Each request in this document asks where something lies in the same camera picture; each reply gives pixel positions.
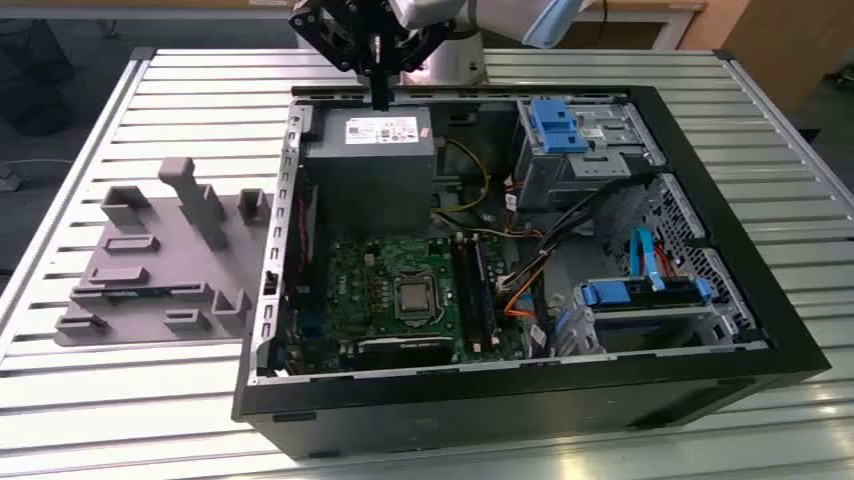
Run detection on hard disk in blue carrier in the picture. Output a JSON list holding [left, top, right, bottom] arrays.
[[578, 277, 714, 310]]

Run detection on CPU socket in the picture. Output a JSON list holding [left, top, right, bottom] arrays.
[[390, 268, 447, 329]]

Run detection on green motherboard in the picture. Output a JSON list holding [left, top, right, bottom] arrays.
[[319, 232, 539, 375]]

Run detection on blue drive bay latch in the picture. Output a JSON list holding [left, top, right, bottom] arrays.
[[530, 98, 594, 155]]

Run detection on orange wire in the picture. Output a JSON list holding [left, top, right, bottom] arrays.
[[502, 248, 557, 320]]

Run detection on metal disk bay cage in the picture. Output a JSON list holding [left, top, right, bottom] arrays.
[[573, 277, 766, 354]]

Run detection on red wire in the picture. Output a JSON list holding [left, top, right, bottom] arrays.
[[297, 187, 317, 284]]

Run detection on wooden desk white legs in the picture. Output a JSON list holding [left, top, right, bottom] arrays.
[[0, 0, 710, 51]]

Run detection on grey parts rack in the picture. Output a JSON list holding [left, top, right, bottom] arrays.
[[52, 156, 281, 350]]

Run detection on black PC case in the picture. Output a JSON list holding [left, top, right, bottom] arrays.
[[230, 83, 836, 459]]

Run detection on wooden cabinet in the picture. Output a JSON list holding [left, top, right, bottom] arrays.
[[724, 0, 854, 117]]

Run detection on black graphics card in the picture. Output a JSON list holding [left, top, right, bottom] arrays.
[[338, 333, 457, 372]]

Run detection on blue flat data cable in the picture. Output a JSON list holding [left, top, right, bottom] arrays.
[[629, 227, 670, 292]]

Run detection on metal optical drive cage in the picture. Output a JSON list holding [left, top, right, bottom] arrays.
[[514, 98, 669, 212]]

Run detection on yellow wire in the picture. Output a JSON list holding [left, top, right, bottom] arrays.
[[431, 138, 494, 217]]

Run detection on black mesh waste bin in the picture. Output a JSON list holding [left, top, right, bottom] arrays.
[[0, 17, 76, 137]]

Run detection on black cable bundle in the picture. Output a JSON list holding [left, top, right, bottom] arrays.
[[533, 169, 662, 256]]

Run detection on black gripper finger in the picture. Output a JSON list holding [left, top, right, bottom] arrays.
[[286, 0, 386, 111], [379, 22, 447, 112]]

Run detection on black RAM slot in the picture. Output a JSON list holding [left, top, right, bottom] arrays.
[[450, 233, 479, 355]]

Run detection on grey power supply unit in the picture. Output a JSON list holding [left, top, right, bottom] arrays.
[[303, 106, 441, 239]]

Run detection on silver CPU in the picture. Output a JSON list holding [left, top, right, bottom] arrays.
[[397, 284, 435, 314]]

